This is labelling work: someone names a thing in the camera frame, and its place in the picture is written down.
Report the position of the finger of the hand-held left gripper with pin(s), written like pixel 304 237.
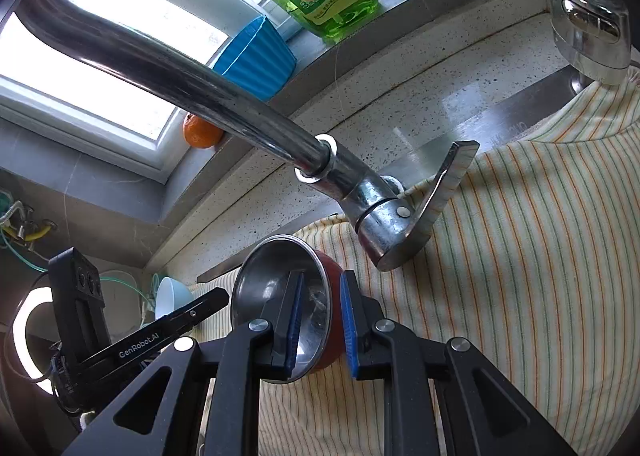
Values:
pixel 200 311

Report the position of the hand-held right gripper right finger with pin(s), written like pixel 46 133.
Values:
pixel 350 331

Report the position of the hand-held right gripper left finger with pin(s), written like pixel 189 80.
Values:
pixel 296 326

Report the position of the pale blue bowl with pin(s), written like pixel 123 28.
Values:
pixel 172 301

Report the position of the red steel bowl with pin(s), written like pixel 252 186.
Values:
pixel 265 286

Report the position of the yellow striped cloth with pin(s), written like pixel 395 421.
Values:
pixel 500 261

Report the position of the orange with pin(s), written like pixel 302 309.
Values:
pixel 200 133

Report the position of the chrome faucet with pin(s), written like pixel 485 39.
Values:
pixel 150 66

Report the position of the blue ribbed cup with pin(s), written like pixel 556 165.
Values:
pixel 260 61

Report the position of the window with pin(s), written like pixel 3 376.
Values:
pixel 165 11

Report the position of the chrome faucet sprayer attachment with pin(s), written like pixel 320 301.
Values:
pixel 590 36

